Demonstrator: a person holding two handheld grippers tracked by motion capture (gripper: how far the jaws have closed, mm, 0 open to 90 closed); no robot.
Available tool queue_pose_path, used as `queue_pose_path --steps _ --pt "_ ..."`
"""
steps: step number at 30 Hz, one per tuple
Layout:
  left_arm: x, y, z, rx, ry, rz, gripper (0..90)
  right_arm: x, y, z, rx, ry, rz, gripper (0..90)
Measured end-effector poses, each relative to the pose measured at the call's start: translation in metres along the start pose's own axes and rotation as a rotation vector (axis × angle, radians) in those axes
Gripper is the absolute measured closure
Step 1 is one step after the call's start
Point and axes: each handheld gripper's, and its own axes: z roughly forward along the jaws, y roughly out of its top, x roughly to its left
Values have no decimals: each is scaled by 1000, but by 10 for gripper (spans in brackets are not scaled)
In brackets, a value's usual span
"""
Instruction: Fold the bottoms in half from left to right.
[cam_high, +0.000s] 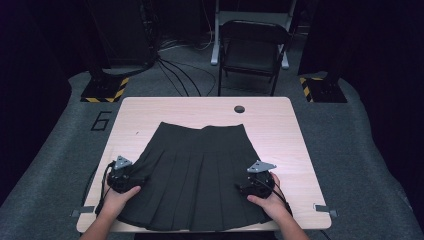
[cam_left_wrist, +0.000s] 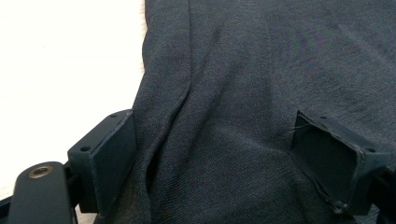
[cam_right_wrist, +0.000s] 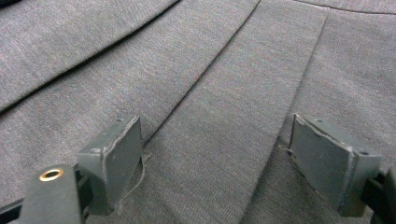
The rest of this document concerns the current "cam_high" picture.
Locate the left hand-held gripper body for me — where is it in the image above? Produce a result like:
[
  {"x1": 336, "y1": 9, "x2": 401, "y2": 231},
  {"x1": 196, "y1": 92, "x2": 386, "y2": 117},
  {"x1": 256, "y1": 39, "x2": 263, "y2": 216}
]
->
[{"x1": 105, "y1": 155, "x2": 148, "y2": 195}]

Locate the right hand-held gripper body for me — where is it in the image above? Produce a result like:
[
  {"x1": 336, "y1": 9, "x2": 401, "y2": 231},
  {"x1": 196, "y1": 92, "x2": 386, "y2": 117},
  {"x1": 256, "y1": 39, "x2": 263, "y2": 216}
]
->
[{"x1": 246, "y1": 159, "x2": 278, "y2": 200}]

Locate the dark pleated skirt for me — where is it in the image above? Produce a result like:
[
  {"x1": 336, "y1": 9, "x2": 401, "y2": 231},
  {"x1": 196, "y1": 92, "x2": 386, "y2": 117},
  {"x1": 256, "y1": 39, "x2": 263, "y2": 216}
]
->
[{"x1": 116, "y1": 121, "x2": 273, "y2": 233}]

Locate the person's right hand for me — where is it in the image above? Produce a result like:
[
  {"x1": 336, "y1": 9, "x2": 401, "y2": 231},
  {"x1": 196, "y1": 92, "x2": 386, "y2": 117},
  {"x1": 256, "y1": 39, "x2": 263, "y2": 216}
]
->
[{"x1": 247, "y1": 171, "x2": 292, "y2": 224}]

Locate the person's left hand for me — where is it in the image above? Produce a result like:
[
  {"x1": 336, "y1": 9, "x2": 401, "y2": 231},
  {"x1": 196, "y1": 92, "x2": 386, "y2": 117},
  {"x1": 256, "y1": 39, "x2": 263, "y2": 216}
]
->
[{"x1": 99, "y1": 180, "x2": 142, "y2": 218}]

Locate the black yellow striped stand base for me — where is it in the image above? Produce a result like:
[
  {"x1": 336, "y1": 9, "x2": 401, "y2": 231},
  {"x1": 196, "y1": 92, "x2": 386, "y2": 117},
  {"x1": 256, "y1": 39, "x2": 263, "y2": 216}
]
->
[
  {"x1": 80, "y1": 77, "x2": 130, "y2": 104},
  {"x1": 298, "y1": 76, "x2": 348, "y2": 104}
]

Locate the dark curtain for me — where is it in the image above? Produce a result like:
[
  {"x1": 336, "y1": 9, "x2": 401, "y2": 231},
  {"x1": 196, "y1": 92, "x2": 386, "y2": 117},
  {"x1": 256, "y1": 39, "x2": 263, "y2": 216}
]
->
[
  {"x1": 0, "y1": 0, "x2": 74, "y2": 205},
  {"x1": 297, "y1": 0, "x2": 424, "y2": 231}
]

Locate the black folding chair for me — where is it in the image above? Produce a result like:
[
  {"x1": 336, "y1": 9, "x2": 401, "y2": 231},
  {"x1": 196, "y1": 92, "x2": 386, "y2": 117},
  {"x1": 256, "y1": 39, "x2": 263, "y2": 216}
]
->
[{"x1": 217, "y1": 19, "x2": 291, "y2": 98}]

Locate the white metal stand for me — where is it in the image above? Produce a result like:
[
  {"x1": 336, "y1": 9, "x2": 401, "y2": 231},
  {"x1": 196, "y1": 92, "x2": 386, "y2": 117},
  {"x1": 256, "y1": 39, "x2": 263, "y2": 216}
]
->
[{"x1": 210, "y1": 0, "x2": 298, "y2": 70}]

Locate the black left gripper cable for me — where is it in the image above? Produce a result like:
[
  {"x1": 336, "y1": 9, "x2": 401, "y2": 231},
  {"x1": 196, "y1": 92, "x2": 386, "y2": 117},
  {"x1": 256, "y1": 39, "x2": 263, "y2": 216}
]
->
[{"x1": 94, "y1": 161, "x2": 116, "y2": 216}]

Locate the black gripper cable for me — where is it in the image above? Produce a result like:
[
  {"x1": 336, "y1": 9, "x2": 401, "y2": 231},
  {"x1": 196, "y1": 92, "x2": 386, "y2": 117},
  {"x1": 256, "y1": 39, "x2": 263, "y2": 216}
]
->
[
  {"x1": 94, "y1": 161, "x2": 116, "y2": 216},
  {"x1": 252, "y1": 175, "x2": 294, "y2": 218}
]

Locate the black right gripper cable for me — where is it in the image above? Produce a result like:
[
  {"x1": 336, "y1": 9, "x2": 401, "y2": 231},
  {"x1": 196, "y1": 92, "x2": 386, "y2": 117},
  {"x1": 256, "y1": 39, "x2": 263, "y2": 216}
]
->
[{"x1": 252, "y1": 175, "x2": 294, "y2": 218}]

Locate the grey table edge bracket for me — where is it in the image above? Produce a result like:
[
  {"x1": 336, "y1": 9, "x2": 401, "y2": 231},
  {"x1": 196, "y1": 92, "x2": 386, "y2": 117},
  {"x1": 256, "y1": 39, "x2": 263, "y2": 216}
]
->
[
  {"x1": 70, "y1": 205, "x2": 96, "y2": 218},
  {"x1": 313, "y1": 203, "x2": 339, "y2": 218}
]

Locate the bundle of black floor cables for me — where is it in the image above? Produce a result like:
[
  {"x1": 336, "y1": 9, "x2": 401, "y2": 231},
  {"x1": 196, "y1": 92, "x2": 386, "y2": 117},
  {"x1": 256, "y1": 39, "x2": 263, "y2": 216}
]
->
[{"x1": 155, "y1": 39, "x2": 218, "y2": 98}]

